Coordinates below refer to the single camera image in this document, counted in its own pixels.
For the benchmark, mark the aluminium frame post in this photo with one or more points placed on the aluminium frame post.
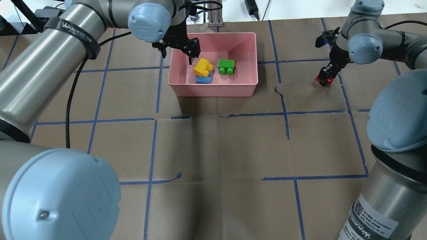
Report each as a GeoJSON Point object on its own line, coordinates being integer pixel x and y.
{"type": "Point", "coordinates": [215, 15]}

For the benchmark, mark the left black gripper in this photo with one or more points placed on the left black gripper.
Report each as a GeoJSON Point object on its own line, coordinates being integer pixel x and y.
{"type": "Point", "coordinates": [177, 37]}

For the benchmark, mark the yellow toy block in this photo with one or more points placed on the yellow toy block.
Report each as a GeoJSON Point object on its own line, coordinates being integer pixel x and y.
{"type": "Point", "coordinates": [203, 68]}

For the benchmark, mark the black power adapter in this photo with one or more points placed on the black power adapter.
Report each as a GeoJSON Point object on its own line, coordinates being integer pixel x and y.
{"type": "Point", "coordinates": [252, 8]}

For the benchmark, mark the blue toy block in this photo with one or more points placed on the blue toy block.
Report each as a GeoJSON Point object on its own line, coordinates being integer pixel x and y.
{"type": "Point", "coordinates": [203, 80]}

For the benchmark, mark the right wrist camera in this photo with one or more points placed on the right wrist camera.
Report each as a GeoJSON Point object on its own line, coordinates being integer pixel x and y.
{"type": "Point", "coordinates": [328, 37]}

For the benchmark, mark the red toy block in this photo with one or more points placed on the red toy block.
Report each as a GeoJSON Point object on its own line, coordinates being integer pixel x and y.
{"type": "Point", "coordinates": [323, 81]}

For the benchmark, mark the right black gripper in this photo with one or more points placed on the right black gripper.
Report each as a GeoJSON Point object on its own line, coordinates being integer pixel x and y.
{"type": "Point", "coordinates": [339, 59]}

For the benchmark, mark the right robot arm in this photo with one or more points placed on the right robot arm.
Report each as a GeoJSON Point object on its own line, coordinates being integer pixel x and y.
{"type": "Point", "coordinates": [393, 200]}

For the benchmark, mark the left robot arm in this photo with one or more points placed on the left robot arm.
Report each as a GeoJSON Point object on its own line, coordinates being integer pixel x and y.
{"type": "Point", "coordinates": [62, 193]}

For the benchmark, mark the pink plastic box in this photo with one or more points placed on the pink plastic box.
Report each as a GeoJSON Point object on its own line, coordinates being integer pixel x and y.
{"type": "Point", "coordinates": [241, 47]}

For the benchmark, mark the green toy block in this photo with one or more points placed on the green toy block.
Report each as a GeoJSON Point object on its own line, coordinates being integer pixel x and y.
{"type": "Point", "coordinates": [226, 66]}

